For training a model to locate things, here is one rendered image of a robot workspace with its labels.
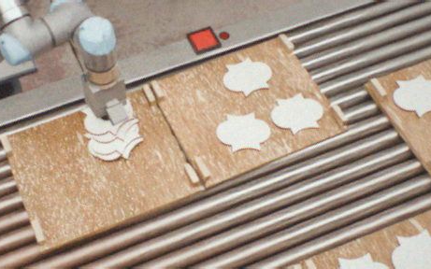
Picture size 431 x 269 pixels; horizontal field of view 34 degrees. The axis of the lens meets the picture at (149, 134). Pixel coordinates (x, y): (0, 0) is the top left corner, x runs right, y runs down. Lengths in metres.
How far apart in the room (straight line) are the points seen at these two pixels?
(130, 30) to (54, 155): 1.60
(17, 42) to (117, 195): 0.44
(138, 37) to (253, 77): 1.43
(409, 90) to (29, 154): 1.00
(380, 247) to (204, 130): 0.51
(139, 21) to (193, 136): 1.61
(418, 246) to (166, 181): 0.60
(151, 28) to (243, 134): 1.59
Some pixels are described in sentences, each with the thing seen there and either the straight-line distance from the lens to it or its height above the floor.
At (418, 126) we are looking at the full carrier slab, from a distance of 1.91.
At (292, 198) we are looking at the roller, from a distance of 1.74.
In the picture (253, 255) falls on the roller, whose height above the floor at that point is 0.91.
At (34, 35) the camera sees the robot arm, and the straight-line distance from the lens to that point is 1.57.
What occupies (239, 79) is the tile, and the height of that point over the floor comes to 0.95.
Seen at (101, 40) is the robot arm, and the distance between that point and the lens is 1.51.
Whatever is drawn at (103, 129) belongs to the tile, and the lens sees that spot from 1.74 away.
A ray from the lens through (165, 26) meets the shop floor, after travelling 3.31.
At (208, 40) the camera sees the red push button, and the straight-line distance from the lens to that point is 2.00.
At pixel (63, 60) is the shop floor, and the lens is 3.22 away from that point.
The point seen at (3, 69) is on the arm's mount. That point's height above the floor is 0.88.
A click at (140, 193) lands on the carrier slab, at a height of 0.94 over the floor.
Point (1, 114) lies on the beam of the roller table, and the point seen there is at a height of 0.91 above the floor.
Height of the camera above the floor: 2.41
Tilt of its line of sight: 56 degrees down
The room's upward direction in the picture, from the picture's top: 3 degrees counter-clockwise
